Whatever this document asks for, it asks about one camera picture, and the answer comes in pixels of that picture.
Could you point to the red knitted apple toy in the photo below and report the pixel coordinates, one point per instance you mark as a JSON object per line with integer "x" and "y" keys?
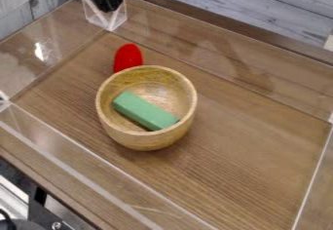
{"x": 127, "y": 57}

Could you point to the wooden bowl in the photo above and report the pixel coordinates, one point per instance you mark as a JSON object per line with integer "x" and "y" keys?
{"x": 163, "y": 87}

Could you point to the black table frame bracket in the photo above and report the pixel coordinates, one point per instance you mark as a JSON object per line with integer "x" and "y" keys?
{"x": 39, "y": 214}

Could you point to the clear acrylic tray walls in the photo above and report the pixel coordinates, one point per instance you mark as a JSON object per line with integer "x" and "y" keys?
{"x": 251, "y": 169}

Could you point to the green rectangular block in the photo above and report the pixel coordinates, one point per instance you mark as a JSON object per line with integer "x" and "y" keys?
{"x": 147, "y": 114}

